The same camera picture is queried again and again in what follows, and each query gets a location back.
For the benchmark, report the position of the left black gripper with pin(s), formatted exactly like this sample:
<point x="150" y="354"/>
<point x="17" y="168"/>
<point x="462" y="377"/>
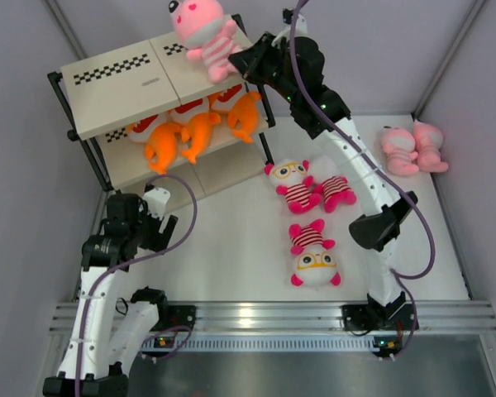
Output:
<point x="157" y="240"/>

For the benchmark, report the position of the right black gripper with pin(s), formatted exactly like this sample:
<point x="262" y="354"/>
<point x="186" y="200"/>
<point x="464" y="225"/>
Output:
<point x="250" y="60"/>

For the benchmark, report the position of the orange shark plush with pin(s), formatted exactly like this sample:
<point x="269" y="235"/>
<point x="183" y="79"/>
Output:
<point x="240" y="109"/>
<point x="197" y="121"/>
<point x="158" y="135"/>

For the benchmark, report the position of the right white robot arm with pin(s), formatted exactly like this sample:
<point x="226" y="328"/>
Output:
<point x="294" y="69"/>

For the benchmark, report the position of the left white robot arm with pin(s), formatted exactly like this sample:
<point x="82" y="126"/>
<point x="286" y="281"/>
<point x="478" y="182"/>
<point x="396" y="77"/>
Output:
<point x="98" y="358"/>

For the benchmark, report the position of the beige three-tier shelf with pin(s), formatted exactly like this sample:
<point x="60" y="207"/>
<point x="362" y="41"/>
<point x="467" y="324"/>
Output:
<point x="103" y="94"/>

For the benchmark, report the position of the white panda plush with glasses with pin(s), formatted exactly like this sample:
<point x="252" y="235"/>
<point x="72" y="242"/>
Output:
<point x="291" y="180"/>

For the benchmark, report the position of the white panda plush face down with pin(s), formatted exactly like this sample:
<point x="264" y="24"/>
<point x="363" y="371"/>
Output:
<point x="331" y="184"/>

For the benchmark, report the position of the white panda plush front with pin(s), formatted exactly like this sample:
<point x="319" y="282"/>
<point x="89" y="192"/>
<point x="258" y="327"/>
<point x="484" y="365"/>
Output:
<point x="314" y="261"/>

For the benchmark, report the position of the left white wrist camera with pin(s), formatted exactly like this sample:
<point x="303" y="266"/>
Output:
<point x="157" y="199"/>

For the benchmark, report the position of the white slotted cable duct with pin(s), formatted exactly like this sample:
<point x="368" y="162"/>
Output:
<point x="272" y="343"/>

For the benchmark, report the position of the aluminium mounting rail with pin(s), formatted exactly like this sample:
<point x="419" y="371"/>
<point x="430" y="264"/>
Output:
<point x="439" y="317"/>

